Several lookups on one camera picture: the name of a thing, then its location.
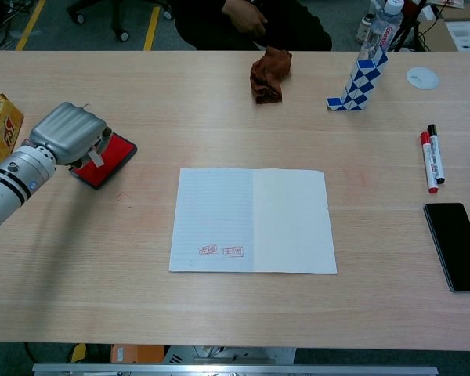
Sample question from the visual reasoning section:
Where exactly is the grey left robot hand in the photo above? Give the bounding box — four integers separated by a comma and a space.
28, 102, 113, 170

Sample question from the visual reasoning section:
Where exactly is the red ink stamp pad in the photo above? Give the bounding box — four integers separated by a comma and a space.
69, 132, 138, 191

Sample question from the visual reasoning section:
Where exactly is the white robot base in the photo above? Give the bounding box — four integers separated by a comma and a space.
164, 345, 297, 365

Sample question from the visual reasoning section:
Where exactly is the open white lined notebook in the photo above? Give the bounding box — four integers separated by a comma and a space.
168, 168, 338, 275

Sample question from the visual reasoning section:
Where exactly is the orange box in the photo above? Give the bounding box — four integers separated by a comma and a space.
110, 343, 165, 364

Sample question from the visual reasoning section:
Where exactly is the brown cardboard box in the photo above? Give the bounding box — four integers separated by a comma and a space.
418, 17, 461, 52

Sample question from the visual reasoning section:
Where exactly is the gold snack bag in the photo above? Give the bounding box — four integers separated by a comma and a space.
0, 93, 25, 173

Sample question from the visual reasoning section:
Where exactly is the black office chair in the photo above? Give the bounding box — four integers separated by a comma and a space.
66, 0, 173, 43

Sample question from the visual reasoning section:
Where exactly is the crumpled brown cloth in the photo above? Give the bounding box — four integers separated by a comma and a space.
249, 46, 293, 106

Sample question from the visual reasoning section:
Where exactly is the person in black clothes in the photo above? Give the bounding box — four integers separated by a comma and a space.
171, 0, 333, 52

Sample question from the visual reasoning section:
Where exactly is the blue white snake puzzle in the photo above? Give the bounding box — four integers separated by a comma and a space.
326, 50, 389, 113

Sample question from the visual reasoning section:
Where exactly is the small white bottle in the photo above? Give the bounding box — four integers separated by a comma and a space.
356, 14, 376, 43

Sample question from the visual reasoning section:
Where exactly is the clear plastic water bottle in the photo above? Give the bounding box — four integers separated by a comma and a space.
359, 0, 405, 63

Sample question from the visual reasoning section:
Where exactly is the red black tripod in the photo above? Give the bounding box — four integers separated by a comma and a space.
391, 0, 428, 52

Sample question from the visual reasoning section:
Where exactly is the red whiteboard marker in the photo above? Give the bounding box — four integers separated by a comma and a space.
419, 131, 440, 194

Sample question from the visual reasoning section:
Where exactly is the black whiteboard marker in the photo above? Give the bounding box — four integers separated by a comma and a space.
427, 124, 447, 185

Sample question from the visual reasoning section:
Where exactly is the black smartphone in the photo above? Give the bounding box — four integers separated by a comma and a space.
422, 202, 470, 294

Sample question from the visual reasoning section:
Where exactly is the white foam tray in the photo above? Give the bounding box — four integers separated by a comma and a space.
444, 19, 470, 52

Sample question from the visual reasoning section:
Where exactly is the aluminium rail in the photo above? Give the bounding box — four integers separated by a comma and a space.
31, 363, 439, 376

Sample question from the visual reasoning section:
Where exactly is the white round cable grommet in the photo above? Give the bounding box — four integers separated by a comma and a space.
406, 67, 440, 91

